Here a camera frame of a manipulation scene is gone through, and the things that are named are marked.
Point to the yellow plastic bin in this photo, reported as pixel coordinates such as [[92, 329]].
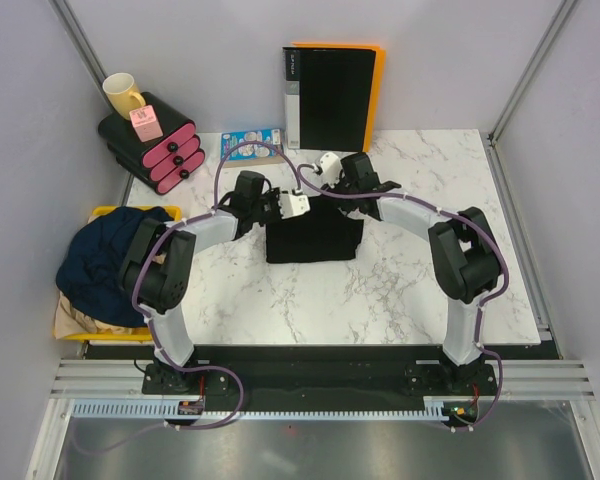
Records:
[[91, 304]]

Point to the grey cable duct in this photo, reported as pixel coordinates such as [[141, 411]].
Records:
[[174, 409]]

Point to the pink cube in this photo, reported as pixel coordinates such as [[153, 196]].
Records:
[[145, 123]]

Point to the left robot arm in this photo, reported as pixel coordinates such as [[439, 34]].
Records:
[[156, 270]]

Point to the aluminium frame rail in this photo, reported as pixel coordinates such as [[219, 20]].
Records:
[[514, 379]]

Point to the pink drawer unit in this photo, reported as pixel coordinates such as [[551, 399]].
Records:
[[161, 163]]

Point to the yellow mug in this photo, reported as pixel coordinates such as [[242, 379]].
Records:
[[123, 93]]

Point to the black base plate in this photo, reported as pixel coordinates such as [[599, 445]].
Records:
[[419, 367]]

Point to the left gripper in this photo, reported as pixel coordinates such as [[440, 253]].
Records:
[[274, 197]]

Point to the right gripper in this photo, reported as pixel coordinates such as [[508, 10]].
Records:
[[345, 207]]

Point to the blue paperback book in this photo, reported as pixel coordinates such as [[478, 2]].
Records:
[[253, 147]]

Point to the beige t-shirt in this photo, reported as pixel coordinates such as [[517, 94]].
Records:
[[69, 321]]

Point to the black and orange file folder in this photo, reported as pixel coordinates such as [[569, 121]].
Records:
[[331, 95]]

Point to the navy blue t-shirt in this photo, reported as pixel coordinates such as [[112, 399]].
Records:
[[88, 276]]

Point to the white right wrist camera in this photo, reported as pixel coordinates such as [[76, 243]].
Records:
[[328, 167]]

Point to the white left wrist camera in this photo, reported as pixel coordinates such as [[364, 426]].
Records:
[[293, 204]]

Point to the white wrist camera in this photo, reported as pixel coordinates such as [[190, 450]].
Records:
[[328, 167], [293, 204]]

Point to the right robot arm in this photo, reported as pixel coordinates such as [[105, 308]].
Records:
[[467, 262]]

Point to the black t-shirt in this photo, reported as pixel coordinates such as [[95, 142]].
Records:
[[323, 234]]

